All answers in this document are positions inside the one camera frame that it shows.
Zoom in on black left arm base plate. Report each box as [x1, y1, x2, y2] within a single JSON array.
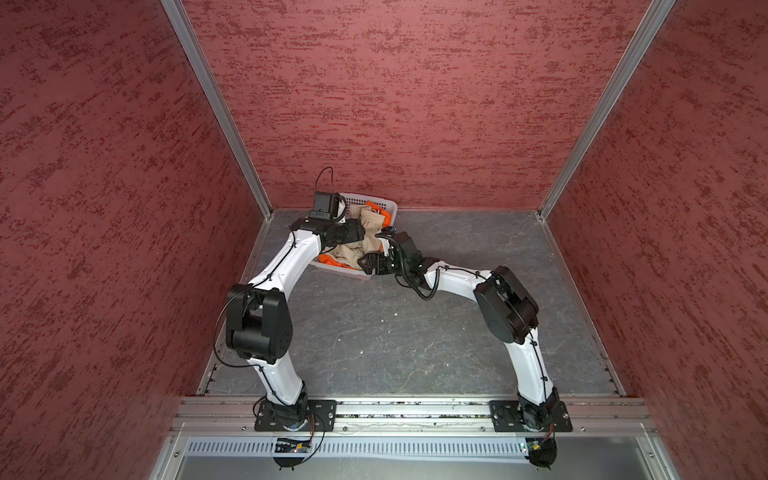
[[253, 399, 338, 433]]

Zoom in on white plastic laundry basket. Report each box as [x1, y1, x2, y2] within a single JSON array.
[[311, 192, 398, 280]]

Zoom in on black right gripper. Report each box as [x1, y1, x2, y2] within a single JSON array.
[[359, 251, 411, 274]]

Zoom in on small circuit board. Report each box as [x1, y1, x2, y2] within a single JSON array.
[[274, 438, 313, 455], [526, 438, 557, 457]]

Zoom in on left small circuit board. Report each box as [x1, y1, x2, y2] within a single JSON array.
[[274, 438, 313, 455]]

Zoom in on aluminium corner post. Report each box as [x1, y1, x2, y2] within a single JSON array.
[[161, 0, 273, 221], [538, 0, 676, 222]]

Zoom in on aluminium front rail frame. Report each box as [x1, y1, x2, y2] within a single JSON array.
[[170, 396, 658, 437]]

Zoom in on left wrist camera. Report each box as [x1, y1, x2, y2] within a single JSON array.
[[309, 191, 345, 222]]

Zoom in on beige drawstring shorts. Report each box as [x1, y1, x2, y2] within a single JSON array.
[[328, 205, 388, 270]]

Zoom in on aluminium left corner post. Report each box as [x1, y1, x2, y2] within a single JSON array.
[[161, 0, 273, 221]]

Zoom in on aluminium right corner post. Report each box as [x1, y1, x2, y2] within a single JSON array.
[[538, 0, 676, 222]]

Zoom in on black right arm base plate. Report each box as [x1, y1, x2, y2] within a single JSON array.
[[489, 400, 573, 434]]

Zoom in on right small circuit board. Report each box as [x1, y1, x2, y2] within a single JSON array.
[[526, 438, 557, 457]]

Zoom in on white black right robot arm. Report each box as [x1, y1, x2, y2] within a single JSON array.
[[358, 228, 560, 431]]

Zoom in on orange shorts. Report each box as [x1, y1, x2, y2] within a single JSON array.
[[316, 201, 392, 269]]

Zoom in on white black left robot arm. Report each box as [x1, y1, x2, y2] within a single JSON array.
[[222, 218, 365, 430]]

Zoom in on white slotted cable duct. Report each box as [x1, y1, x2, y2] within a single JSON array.
[[182, 436, 535, 463]]

